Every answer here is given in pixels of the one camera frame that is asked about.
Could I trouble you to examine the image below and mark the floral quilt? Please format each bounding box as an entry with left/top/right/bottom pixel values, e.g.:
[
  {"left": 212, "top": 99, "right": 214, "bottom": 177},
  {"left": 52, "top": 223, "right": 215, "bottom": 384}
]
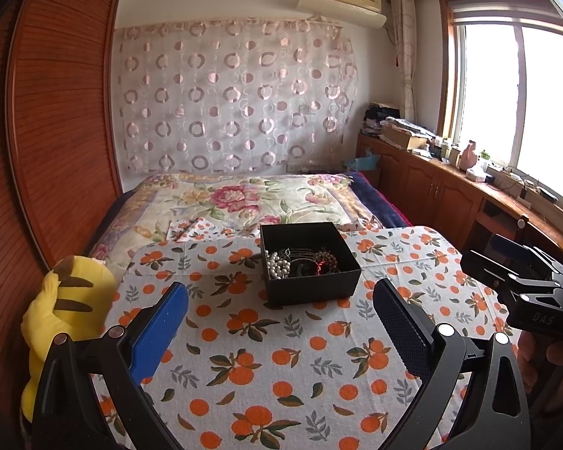
[{"left": 91, "top": 172, "right": 372, "bottom": 264}]

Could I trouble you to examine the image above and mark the teal bag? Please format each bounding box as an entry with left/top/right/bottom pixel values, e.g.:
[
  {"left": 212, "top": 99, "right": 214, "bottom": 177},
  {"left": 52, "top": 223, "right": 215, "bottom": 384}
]
[{"left": 345, "top": 150, "right": 382, "bottom": 174}]

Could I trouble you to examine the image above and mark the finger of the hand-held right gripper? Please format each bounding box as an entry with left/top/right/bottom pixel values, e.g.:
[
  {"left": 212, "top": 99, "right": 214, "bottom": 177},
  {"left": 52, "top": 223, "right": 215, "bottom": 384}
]
[
  {"left": 461, "top": 249, "right": 546, "bottom": 294},
  {"left": 486, "top": 233, "right": 563, "bottom": 278}
]

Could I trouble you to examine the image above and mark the white tissue box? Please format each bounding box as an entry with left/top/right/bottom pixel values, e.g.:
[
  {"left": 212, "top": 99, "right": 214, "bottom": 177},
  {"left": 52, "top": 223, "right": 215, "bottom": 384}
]
[{"left": 467, "top": 164, "right": 497, "bottom": 183}]

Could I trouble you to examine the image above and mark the pale window curtain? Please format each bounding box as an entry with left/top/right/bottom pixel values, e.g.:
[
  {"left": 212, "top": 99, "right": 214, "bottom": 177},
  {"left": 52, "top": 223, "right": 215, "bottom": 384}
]
[{"left": 390, "top": 0, "right": 419, "bottom": 123}]

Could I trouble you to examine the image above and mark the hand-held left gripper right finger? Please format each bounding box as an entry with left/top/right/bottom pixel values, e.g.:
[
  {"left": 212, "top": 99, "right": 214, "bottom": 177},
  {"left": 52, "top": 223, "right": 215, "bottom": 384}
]
[{"left": 372, "top": 277, "right": 531, "bottom": 450}]

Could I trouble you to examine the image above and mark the black jewelry box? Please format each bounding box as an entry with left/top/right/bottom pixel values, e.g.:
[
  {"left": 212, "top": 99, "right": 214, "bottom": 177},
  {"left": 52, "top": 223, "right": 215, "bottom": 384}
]
[{"left": 259, "top": 221, "right": 362, "bottom": 307}]

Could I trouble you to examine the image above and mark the cardboard box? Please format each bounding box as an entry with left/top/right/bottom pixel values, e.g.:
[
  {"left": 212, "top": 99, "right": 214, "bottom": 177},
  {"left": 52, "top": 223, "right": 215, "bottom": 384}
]
[{"left": 382, "top": 126, "right": 429, "bottom": 153}]

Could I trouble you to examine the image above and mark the wood framed window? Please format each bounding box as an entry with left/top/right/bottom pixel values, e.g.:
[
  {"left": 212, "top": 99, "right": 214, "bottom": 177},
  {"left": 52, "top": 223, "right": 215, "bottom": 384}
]
[{"left": 435, "top": 0, "right": 563, "bottom": 209}]

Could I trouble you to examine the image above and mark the person's right hand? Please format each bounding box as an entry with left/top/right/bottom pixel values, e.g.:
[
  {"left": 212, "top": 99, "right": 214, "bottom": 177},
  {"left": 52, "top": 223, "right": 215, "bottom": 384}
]
[{"left": 516, "top": 329, "right": 563, "bottom": 414}]

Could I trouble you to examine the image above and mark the wooden side cabinet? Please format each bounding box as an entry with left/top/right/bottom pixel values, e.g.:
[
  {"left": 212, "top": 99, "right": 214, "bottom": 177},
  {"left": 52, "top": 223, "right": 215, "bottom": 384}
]
[{"left": 355, "top": 132, "right": 563, "bottom": 264}]

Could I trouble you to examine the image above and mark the dark blue blanket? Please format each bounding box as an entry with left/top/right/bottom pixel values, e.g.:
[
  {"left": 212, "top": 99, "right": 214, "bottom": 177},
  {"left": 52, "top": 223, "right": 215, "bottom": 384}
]
[{"left": 352, "top": 171, "right": 414, "bottom": 229}]

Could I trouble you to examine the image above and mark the yellow striped plush toy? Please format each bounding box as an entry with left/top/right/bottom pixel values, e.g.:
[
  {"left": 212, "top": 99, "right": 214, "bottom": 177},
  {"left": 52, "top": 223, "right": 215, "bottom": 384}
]
[{"left": 20, "top": 255, "right": 119, "bottom": 422}]

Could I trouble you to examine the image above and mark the sheer circle pattern curtain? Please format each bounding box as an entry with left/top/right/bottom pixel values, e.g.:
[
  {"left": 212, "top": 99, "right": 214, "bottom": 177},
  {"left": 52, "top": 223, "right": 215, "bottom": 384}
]
[{"left": 114, "top": 17, "right": 360, "bottom": 175}]

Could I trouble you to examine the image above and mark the dark wooden bead bracelet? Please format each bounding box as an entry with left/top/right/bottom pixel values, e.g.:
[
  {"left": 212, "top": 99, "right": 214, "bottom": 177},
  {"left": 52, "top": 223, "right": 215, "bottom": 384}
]
[{"left": 316, "top": 248, "right": 342, "bottom": 273}]

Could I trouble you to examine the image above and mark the pile of dark clothes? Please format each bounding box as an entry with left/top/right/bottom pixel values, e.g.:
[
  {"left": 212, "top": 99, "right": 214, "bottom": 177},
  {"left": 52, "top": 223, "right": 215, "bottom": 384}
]
[{"left": 362, "top": 103, "right": 396, "bottom": 138}]

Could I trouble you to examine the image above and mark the pink vase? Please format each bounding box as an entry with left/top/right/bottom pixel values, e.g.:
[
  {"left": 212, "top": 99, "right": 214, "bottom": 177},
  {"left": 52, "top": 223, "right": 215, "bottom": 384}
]
[{"left": 457, "top": 141, "right": 480, "bottom": 170}]

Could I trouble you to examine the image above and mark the white pearl necklace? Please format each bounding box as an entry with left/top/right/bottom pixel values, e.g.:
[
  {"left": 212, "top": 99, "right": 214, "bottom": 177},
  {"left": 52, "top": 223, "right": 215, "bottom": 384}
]
[{"left": 265, "top": 250, "right": 292, "bottom": 279}]

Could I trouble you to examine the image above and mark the folded orange print cloth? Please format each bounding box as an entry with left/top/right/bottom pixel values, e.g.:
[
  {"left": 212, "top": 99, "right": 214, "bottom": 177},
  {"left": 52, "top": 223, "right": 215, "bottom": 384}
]
[{"left": 166, "top": 217, "right": 236, "bottom": 244}]

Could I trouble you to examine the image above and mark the wall air conditioner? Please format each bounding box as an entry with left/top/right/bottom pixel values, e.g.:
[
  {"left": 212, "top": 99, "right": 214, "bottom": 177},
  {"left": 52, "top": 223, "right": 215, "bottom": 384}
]
[{"left": 297, "top": 0, "right": 388, "bottom": 28}]

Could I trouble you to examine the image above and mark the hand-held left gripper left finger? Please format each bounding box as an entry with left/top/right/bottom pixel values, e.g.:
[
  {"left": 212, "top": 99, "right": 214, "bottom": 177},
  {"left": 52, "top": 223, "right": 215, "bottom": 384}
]
[{"left": 30, "top": 281, "right": 191, "bottom": 450}]

